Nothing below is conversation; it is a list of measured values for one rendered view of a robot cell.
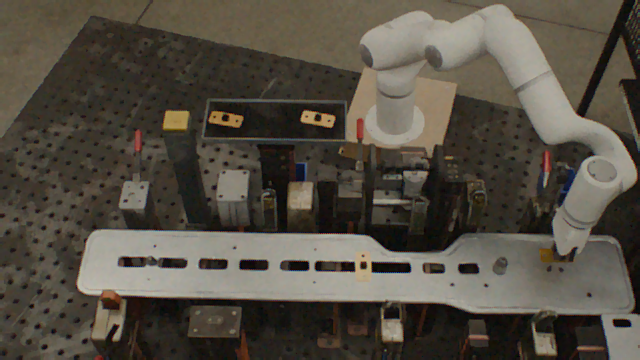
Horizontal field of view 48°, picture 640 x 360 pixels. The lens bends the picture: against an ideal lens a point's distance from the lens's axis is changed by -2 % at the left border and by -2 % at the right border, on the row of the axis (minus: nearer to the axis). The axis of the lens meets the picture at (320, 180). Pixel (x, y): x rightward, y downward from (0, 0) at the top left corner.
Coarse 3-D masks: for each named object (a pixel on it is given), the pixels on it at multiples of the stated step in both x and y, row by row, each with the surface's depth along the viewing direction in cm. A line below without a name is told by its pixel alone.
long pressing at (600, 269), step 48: (96, 240) 183; (144, 240) 184; (192, 240) 184; (240, 240) 184; (288, 240) 184; (336, 240) 184; (480, 240) 184; (528, 240) 184; (96, 288) 175; (144, 288) 175; (192, 288) 175; (240, 288) 176; (288, 288) 176; (336, 288) 176; (384, 288) 176; (432, 288) 176; (480, 288) 176; (528, 288) 176; (576, 288) 176; (624, 288) 176
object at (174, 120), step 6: (168, 114) 188; (174, 114) 188; (180, 114) 188; (186, 114) 188; (168, 120) 187; (174, 120) 187; (180, 120) 187; (186, 120) 187; (168, 126) 185; (174, 126) 185; (180, 126) 185; (186, 126) 186
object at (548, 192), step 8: (552, 168) 172; (560, 168) 172; (568, 168) 171; (552, 176) 173; (560, 176) 169; (552, 184) 176; (560, 184) 175; (544, 192) 178; (552, 192) 178; (560, 192) 177; (544, 200) 179; (552, 200) 180; (552, 208) 181; (552, 216) 183
